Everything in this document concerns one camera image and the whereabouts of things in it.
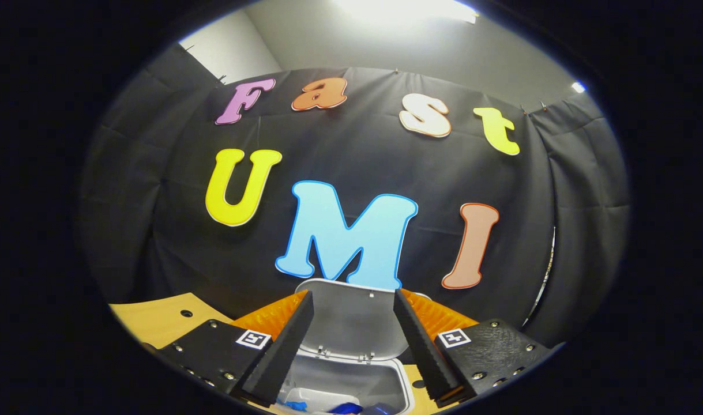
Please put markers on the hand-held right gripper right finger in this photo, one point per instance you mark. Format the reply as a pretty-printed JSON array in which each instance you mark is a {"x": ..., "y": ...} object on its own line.
[{"x": 423, "y": 351}]

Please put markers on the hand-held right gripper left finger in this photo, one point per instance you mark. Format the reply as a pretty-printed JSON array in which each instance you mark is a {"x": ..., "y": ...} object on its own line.
[{"x": 285, "y": 351}]

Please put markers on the blue paper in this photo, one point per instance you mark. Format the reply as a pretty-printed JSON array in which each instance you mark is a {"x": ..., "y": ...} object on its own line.
[{"x": 296, "y": 406}]

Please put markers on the white desktop garbage bin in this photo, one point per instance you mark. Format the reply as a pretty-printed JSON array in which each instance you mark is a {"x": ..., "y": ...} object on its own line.
[{"x": 351, "y": 323}]

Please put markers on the wooden desktop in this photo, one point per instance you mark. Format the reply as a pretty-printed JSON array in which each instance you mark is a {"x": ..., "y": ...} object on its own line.
[{"x": 155, "y": 323}]

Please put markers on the small ceiling light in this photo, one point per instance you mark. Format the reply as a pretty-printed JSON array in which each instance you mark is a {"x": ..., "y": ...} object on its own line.
[{"x": 578, "y": 87}]

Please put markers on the long ceiling light panel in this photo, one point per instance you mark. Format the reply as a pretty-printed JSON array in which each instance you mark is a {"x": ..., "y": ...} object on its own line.
[{"x": 406, "y": 8}]

